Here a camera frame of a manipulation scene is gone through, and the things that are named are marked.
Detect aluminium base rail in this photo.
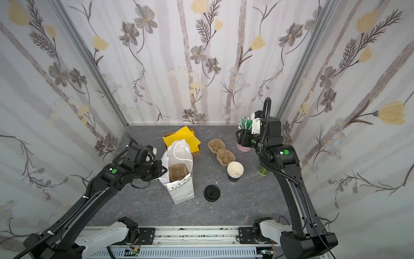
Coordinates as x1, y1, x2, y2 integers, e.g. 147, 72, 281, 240
75, 219, 338, 259

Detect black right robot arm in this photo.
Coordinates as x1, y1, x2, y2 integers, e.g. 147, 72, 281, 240
236, 97, 338, 259

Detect cartoon print paper bag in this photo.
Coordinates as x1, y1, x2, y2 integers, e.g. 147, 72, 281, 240
159, 140, 195, 205

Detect black paper cup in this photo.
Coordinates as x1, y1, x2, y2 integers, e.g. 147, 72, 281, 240
227, 161, 244, 183

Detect yellow paper napkins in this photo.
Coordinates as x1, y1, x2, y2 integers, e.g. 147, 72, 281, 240
162, 126, 202, 153

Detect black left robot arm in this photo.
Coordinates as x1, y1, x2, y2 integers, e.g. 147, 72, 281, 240
15, 137, 167, 259

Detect black plastic cup lids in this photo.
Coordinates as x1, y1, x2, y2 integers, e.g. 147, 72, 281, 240
203, 185, 221, 202

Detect single brown pulp carrier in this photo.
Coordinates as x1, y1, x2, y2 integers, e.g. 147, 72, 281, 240
168, 164, 189, 182

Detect brown pulp cup carrier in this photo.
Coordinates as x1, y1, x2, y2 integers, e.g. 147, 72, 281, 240
208, 138, 236, 166

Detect brown cardboard tray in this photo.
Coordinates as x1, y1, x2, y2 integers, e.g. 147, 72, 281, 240
163, 127, 202, 158

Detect green paper cup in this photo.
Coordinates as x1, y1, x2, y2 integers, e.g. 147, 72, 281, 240
258, 165, 269, 175

